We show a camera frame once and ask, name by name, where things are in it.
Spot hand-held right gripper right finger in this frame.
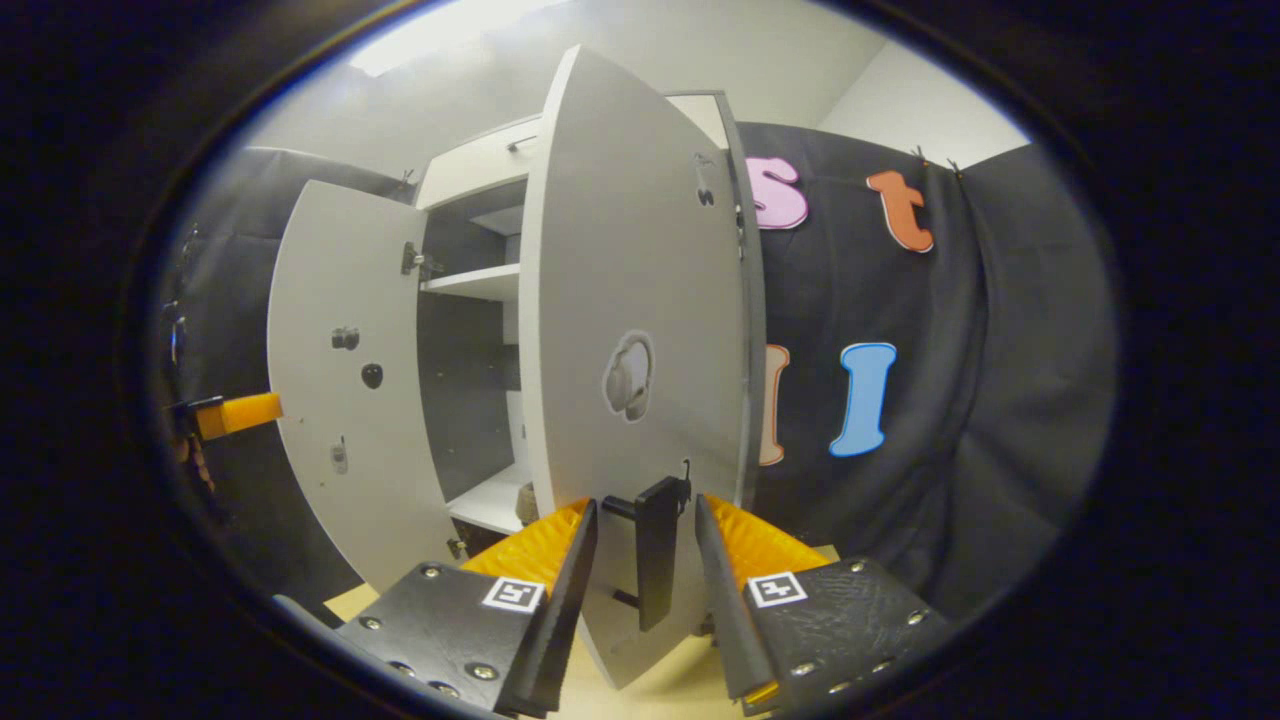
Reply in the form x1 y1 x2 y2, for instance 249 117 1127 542
693 493 951 716

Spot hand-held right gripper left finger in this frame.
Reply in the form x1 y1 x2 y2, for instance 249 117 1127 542
335 497 601 719

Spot black door handle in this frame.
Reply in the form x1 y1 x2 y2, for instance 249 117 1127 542
600 475 693 633

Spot white door with camera sticker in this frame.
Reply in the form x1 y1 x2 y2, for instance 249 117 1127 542
267 180 471 593

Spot white shoe cabinet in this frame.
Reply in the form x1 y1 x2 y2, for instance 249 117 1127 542
410 90 761 561

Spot white door with headphones sticker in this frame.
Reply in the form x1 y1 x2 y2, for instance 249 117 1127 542
518 45 769 691

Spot white cabinet shelf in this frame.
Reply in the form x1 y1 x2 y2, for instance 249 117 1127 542
420 262 523 303

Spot yellow wooden floor board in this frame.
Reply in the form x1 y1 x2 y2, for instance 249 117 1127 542
322 545 843 720

